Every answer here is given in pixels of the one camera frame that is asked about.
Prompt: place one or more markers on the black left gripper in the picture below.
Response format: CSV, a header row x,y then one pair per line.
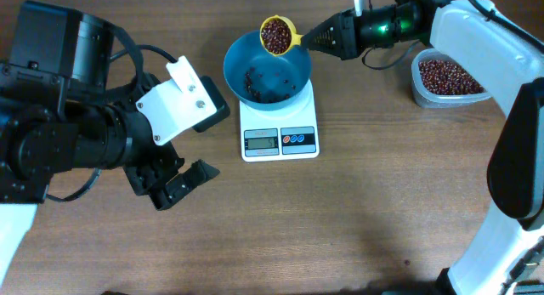
x,y
174,156

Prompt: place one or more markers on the yellow measuring scoop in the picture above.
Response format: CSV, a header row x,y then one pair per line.
x,y
278,35

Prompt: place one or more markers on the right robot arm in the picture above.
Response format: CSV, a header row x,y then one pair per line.
x,y
508,63

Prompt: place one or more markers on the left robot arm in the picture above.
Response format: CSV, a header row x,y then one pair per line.
x,y
75,94

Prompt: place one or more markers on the blue plastic bowl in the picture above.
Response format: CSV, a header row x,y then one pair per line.
x,y
261,80

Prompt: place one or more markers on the white digital kitchen scale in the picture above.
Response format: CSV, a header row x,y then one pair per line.
x,y
290,133

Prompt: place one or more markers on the red adzuki beans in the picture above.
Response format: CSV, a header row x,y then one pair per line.
x,y
447,78

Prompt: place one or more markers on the clear plastic container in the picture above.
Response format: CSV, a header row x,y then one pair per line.
x,y
427,100

